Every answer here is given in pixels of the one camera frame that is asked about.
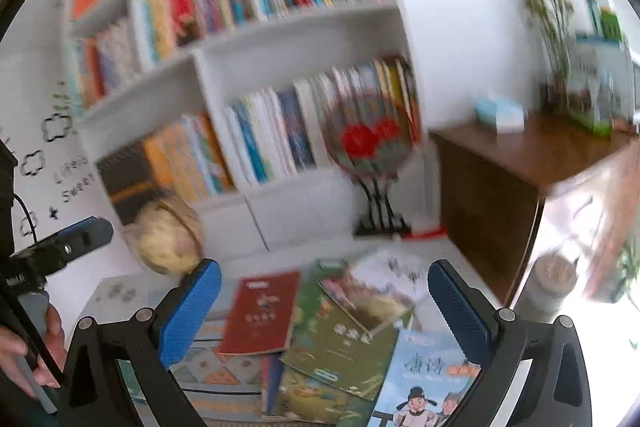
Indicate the small green box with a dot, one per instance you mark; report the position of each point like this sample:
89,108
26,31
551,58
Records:
610,24

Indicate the row of dark grey books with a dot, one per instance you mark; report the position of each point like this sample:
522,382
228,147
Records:
125,179

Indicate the person's left hand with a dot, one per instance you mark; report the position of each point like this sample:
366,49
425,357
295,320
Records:
52,342

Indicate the green floor plant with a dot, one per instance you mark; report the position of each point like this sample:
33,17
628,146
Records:
625,267

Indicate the row of pale patterned books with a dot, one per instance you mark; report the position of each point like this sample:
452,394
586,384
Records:
110,57

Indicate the row of white blue books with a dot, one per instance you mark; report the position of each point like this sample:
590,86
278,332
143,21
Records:
270,132

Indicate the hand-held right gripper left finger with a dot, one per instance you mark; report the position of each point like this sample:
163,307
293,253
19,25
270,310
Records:
192,312

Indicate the dark green labelled book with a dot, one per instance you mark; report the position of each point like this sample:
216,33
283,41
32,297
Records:
312,307

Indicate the leafy plant in vase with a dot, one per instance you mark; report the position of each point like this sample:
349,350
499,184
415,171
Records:
547,17

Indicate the beige globe on wooden base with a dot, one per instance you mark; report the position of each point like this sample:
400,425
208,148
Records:
165,237

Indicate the grey cylindrical bin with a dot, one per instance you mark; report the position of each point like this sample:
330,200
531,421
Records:
547,292

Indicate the light blue tissue box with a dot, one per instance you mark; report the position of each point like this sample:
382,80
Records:
500,112

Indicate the olive green insect book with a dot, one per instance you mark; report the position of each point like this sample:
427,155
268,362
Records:
340,347

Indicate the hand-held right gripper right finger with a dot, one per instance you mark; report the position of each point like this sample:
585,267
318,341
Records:
457,312

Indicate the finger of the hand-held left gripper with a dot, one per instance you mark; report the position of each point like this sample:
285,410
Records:
75,239

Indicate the row of red pink books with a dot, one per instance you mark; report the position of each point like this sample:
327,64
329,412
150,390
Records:
200,2

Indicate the round red flower fan ornament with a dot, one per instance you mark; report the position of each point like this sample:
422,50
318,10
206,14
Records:
365,142

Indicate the light blue cartoon book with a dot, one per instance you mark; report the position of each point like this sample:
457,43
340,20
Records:
425,372

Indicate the brown wooden cabinet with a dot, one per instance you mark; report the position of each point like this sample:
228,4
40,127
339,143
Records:
480,207

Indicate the row of orange yellow books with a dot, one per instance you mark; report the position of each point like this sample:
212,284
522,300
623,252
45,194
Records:
185,157

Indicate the yellow green illustrated book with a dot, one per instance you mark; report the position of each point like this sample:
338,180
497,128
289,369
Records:
310,399

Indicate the white green picture carton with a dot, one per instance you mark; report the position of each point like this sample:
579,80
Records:
595,92

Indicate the red cover book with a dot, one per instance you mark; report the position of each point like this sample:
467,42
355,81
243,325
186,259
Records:
260,312
264,387

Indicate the dark blue cover book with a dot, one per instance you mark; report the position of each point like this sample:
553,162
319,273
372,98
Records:
276,377

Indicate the blue patterned mat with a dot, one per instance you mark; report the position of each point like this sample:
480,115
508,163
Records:
235,372

